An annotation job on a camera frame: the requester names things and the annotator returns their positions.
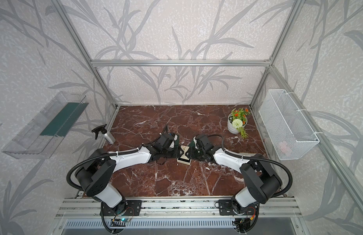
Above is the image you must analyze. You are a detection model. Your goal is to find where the clear acrylic wall shelf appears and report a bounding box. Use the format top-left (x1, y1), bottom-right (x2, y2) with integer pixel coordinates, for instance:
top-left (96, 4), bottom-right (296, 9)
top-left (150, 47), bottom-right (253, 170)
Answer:
top-left (2, 92), bottom-right (87, 159)

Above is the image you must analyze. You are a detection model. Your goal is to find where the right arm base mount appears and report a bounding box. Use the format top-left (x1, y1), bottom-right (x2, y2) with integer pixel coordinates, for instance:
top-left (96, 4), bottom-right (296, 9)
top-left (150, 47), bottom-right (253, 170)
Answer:
top-left (214, 199), bottom-right (257, 216)

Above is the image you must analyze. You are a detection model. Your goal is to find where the black trigger spray bottle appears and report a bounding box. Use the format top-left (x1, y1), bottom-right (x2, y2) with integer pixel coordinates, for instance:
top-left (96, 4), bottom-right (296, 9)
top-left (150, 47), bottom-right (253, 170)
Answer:
top-left (91, 124), bottom-right (115, 145)

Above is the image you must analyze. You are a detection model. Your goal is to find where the green jewelry box left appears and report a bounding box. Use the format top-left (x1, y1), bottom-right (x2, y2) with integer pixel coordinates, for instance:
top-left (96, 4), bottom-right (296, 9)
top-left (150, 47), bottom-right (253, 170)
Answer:
top-left (174, 133), bottom-right (179, 148)

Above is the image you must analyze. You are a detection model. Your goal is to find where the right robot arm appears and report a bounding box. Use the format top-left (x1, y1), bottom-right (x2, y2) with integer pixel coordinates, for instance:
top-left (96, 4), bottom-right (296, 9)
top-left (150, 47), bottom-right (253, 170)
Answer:
top-left (186, 134), bottom-right (293, 214)

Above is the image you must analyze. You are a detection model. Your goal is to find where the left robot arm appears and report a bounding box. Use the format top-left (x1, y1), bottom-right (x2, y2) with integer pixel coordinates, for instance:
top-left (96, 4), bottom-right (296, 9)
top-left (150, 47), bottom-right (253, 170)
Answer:
top-left (66, 133), bottom-right (181, 208)

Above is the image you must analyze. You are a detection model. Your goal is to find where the potted flower plant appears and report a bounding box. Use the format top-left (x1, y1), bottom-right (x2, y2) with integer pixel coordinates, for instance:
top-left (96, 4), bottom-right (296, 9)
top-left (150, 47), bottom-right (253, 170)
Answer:
top-left (227, 108), bottom-right (251, 139)

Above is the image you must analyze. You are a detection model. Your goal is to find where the green jewelry box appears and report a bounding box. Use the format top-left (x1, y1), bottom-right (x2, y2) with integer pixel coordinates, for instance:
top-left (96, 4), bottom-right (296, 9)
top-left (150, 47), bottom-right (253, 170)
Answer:
top-left (174, 133), bottom-right (179, 148)
top-left (188, 138), bottom-right (197, 149)

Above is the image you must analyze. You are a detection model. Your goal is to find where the cream box base black insert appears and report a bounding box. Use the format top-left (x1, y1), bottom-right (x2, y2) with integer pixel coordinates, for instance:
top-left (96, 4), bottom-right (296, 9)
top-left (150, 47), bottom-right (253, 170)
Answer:
top-left (177, 146), bottom-right (191, 165)

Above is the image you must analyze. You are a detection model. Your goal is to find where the green jewelry box right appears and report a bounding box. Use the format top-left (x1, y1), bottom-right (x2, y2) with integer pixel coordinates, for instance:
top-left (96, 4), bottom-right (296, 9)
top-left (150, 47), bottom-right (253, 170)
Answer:
top-left (188, 138), bottom-right (197, 149)

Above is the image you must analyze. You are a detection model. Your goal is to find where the green pad in shelf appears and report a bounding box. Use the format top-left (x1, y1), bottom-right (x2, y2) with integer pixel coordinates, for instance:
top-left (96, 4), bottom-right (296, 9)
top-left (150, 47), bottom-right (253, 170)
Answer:
top-left (40, 102), bottom-right (89, 137)

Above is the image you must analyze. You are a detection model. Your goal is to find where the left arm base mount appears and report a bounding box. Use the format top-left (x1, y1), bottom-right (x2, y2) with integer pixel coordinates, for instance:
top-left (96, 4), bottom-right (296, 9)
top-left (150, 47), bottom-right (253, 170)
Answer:
top-left (100, 200), bottom-right (142, 216)

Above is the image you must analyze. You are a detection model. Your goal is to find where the aluminium frame rail front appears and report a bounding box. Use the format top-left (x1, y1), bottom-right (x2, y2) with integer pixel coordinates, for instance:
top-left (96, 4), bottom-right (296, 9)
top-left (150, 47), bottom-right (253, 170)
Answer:
top-left (55, 196), bottom-right (302, 219)

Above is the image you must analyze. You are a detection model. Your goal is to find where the white wire mesh basket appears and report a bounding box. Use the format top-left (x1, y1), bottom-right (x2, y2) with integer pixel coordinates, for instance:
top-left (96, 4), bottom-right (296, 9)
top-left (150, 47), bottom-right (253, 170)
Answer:
top-left (259, 89), bottom-right (320, 160)

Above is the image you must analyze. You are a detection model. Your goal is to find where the white work glove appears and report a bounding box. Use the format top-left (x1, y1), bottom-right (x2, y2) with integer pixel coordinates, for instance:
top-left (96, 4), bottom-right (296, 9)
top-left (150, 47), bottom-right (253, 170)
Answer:
top-left (242, 153), bottom-right (256, 157)

